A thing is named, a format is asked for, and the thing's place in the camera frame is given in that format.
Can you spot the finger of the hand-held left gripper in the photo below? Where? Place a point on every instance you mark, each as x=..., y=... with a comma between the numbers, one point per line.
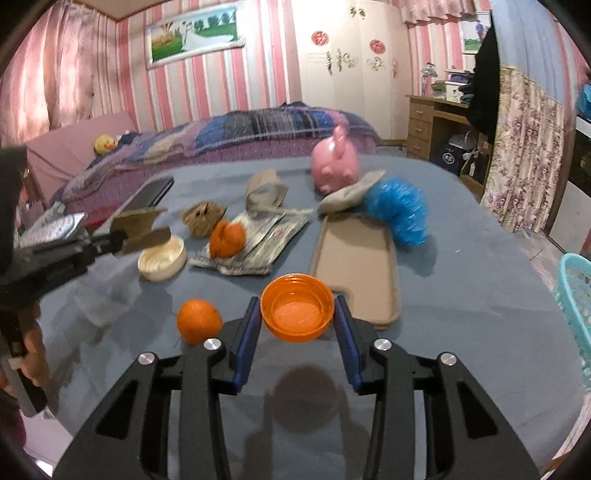
x=108, y=243

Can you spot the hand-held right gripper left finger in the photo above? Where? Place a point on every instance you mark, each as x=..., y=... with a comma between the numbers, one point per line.
x=245, y=341

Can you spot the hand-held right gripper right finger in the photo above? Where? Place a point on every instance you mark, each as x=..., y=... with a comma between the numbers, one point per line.
x=347, y=344

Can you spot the brown cardboard scrap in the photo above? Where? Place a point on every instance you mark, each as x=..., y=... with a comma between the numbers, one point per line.
x=143, y=228

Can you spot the orange plastic lid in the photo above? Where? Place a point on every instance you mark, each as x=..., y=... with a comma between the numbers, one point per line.
x=295, y=314

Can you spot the curved beige cardboard piece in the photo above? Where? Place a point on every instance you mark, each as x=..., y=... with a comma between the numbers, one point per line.
x=265, y=194

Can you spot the person's left hand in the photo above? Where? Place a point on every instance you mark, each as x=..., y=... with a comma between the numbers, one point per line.
x=34, y=355

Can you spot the silver foil packet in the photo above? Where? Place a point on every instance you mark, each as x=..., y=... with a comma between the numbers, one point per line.
x=55, y=228

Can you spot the whole orange tangerine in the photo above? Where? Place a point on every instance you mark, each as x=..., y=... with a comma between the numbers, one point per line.
x=198, y=323

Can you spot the cream white round lid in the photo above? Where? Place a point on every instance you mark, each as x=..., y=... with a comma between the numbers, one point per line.
x=161, y=263

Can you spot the black smartphone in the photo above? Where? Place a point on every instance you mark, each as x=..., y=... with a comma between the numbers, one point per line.
x=147, y=194

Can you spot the brown rectangular tray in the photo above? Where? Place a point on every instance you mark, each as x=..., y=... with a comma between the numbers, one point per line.
x=355, y=272

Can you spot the crumpled brown paper ball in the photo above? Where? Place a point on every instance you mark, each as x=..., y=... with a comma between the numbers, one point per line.
x=201, y=219

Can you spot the yellow duck plush toy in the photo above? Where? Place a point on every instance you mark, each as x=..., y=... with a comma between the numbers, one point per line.
x=104, y=144

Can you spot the peeled orange piece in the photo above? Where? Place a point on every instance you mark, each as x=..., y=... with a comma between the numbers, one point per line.
x=226, y=240

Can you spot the pink bed headboard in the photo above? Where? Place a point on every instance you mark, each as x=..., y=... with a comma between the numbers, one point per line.
x=64, y=143

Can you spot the crumpled blue plastic bag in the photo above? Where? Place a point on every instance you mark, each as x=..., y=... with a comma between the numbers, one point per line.
x=401, y=212

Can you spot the beige cloth piece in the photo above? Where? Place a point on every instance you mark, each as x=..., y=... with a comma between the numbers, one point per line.
x=344, y=196

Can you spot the pink pig-shaped mug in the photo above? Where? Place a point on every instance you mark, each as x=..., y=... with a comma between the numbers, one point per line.
x=334, y=164

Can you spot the pink window curtain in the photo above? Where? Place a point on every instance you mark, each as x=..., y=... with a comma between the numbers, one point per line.
x=51, y=69

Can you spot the bed with patchwork quilt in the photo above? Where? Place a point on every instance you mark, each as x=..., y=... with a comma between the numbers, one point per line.
x=254, y=129

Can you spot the dark printed box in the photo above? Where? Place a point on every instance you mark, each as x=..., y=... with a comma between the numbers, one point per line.
x=449, y=159

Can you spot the wooden desk with drawers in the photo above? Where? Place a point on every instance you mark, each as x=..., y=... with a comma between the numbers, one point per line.
x=422, y=124

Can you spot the teal plastic basket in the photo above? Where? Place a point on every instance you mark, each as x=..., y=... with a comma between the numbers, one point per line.
x=575, y=295

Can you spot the floral curtain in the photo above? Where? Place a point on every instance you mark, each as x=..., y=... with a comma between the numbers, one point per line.
x=526, y=152

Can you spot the white box on desk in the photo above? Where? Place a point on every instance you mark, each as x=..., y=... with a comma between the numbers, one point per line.
x=448, y=90

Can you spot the white wardrobe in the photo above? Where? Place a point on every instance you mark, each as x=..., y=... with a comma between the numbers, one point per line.
x=351, y=69

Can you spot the desk lamp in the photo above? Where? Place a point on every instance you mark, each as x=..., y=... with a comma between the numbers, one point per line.
x=428, y=76

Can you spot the black hanging coat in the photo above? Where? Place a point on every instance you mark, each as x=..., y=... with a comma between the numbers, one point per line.
x=485, y=83

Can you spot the blue cloth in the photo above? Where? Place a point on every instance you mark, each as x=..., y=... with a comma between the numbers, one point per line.
x=585, y=99

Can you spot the framed landscape wall picture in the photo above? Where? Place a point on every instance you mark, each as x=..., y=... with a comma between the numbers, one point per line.
x=194, y=34

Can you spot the small framed wall picture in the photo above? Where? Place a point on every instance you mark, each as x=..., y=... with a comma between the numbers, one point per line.
x=475, y=32

